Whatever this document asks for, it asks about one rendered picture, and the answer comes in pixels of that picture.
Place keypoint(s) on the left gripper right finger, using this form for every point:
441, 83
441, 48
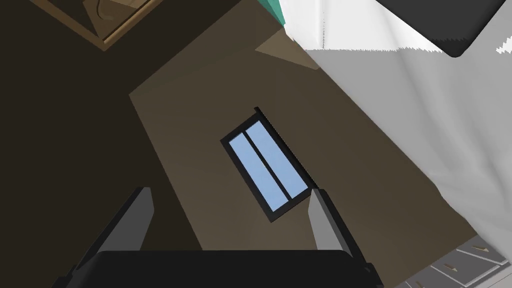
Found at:
326, 228

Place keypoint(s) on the black framed window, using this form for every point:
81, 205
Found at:
260, 160

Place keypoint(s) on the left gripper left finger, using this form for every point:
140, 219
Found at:
132, 228

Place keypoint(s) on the grey drawer cabinet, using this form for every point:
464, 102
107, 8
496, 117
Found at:
468, 266

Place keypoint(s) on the brown framed picture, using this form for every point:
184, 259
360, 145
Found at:
116, 20

